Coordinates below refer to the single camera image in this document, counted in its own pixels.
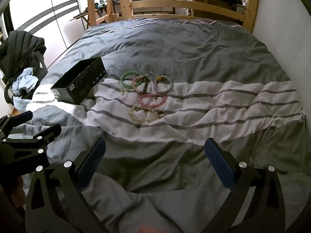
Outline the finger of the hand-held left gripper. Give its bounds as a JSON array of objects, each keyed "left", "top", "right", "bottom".
[
  {"left": 0, "top": 111, "right": 33, "bottom": 136},
  {"left": 0, "top": 124, "right": 62, "bottom": 175}
]

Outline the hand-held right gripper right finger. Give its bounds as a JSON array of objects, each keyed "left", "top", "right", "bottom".
[{"left": 204, "top": 138, "right": 293, "bottom": 233}]

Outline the black puffer jacket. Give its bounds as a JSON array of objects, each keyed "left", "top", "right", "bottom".
[{"left": 0, "top": 30, "right": 48, "bottom": 102}]

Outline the light pink bead bracelet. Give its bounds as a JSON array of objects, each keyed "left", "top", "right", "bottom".
[{"left": 132, "top": 75, "right": 149, "bottom": 93}]

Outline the black cardboard box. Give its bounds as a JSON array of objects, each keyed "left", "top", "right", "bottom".
[{"left": 51, "top": 57, "right": 107, "bottom": 103}]

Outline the green jade bangle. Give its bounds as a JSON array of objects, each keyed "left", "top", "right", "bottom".
[{"left": 120, "top": 70, "right": 142, "bottom": 89}]

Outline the wooden folding table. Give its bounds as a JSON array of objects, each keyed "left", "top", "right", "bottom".
[{"left": 70, "top": 8, "right": 100, "bottom": 30}]

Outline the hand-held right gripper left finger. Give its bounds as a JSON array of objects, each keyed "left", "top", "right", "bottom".
[{"left": 24, "top": 137, "right": 107, "bottom": 233}]

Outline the light blue cloth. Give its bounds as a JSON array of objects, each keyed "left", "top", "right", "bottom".
[{"left": 12, "top": 67, "right": 40, "bottom": 111}]

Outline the rose crystal bead bracelet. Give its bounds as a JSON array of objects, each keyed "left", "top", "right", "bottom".
[{"left": 138, "top": 93, "right": 167, "bottom": 109}]

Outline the grey bead bracelet yellow bead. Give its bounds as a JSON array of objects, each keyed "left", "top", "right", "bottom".
[{"left": 154, "top": 75, "right": 173, "bottom": 95}]

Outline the white striped wardrobe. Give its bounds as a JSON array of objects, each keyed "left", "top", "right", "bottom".
[{"left": 7, "top": 0, "right": 88, "bottom": 66}]

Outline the grey white striped duvet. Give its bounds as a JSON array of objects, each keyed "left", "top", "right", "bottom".
[{"left": 24, "top": 18, "right": 307, "bottom": 233}]

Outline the pale yellow bead bracelet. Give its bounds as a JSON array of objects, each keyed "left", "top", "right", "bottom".
[{"left": 129, "top": 105, "right": 157, "bottom": 124}]

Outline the wooden ladder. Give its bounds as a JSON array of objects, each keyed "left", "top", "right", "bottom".
[{"left": 86, "top": 0, "right": 117, "bottom": 27}]

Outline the dark brown bead bracelet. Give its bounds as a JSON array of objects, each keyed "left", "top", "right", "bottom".
[{"left": 141, "top": 76, "right": 151, "bottom": 95}]

